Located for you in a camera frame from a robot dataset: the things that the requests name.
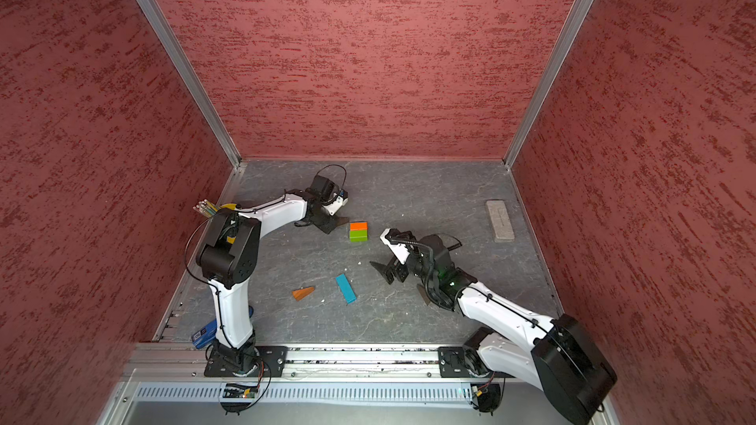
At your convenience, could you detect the orange rectangular block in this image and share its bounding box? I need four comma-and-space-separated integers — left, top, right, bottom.
350, 222, 368, 231

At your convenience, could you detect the green rectangular block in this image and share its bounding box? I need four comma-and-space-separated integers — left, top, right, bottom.
348, 229, 368, 242

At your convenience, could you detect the orange triangular block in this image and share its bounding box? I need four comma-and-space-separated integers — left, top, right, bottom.
291, 286, 315, 302

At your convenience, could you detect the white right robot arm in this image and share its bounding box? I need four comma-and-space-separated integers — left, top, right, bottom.
372, 228, 617, 424

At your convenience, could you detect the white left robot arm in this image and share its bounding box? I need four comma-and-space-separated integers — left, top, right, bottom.
196, 175, 348, 371

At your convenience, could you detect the brown triangular block right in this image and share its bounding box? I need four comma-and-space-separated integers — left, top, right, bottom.
415, 285, 432, 306

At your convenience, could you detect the teal flat block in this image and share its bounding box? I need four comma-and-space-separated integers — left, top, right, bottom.
336, 273, 356, 304

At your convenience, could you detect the grey whiteboard eraser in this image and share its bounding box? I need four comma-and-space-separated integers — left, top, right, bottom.
485, 200, 516, 243

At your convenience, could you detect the bundle of pencils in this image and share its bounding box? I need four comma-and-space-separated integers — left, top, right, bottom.
193, 200, 219, 218

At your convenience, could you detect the blue stapler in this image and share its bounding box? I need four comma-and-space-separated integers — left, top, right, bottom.
191, 306, 254, 349

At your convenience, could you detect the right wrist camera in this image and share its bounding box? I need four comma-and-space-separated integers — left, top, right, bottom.
380, 228, 417, 266

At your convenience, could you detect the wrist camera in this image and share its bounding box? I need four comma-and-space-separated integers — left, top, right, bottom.
380, 228, 417, 266
323, 189, 348, 216

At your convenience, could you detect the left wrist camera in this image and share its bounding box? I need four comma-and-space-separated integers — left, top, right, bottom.
323, 189, 348, 216

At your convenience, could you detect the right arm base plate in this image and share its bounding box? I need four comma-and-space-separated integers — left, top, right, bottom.
437, 346, 511, 380

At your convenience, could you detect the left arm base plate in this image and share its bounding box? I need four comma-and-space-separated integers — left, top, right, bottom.
204, 344, 289, 379

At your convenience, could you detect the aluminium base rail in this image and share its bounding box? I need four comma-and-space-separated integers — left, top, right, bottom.
121, 342, 476, 383

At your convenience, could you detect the perforated cable duct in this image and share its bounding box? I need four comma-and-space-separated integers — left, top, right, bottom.
134, 382, 473, 408

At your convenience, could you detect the aluminium corner post left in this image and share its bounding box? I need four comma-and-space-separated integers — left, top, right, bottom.
136, 0, 242, 168

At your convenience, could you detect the aluminium corner post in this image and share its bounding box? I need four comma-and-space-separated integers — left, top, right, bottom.
136, 0, 242, 168
503, 0, 595, 172

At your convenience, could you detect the aluminium corner post right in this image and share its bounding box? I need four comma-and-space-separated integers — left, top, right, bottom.
503, 0, 595, 172

